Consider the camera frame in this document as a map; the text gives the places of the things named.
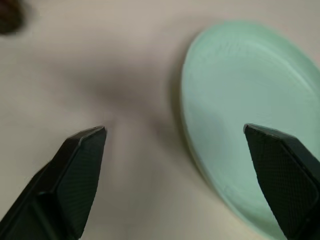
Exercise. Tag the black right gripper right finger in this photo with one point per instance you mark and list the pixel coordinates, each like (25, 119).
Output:
(287, 180)

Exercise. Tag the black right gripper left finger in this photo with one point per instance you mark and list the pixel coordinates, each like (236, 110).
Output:
(67, 180)

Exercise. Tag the green plate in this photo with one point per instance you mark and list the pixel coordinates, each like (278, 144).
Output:
(237, 95)

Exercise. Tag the dark brown rounded object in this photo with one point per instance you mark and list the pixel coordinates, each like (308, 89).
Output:
(8, 15)

